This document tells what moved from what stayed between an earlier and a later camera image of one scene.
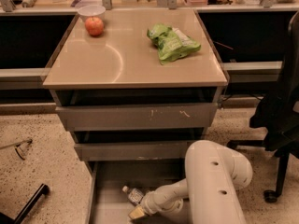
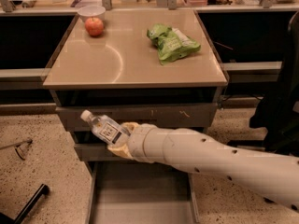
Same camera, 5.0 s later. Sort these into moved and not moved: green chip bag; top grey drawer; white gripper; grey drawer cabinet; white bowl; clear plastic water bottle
Moved: white gripper; clear plastic water bottle
Not moved: top grey drawer; green chip bag; grey drawer cabinet; white bowl
